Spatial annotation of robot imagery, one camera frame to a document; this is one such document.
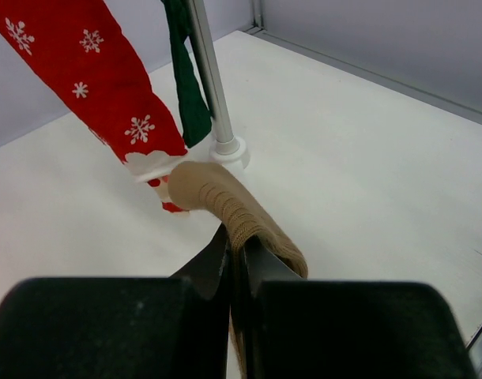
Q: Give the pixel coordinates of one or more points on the tan ribbed sock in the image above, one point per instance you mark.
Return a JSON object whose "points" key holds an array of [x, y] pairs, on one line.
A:
{"points": [[211, 187]]}

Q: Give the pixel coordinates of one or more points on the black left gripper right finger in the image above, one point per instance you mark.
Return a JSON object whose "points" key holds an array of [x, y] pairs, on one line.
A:
{"points": [[297, 328]]}

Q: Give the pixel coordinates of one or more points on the dark green sock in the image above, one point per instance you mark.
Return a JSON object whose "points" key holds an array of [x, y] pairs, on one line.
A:
{"points": [[194, 113]]}

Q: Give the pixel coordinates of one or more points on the red snowflake christmas sock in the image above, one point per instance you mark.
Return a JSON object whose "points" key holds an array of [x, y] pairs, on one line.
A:
{"points": [[78, 50]]}

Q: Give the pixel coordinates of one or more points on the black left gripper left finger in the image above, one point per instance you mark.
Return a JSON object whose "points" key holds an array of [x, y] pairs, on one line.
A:
{"points": [[121, 327]]}

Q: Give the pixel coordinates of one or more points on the metal clothes rack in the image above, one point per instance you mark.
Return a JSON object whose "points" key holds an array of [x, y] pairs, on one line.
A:
{"points": [[228, 150]]}

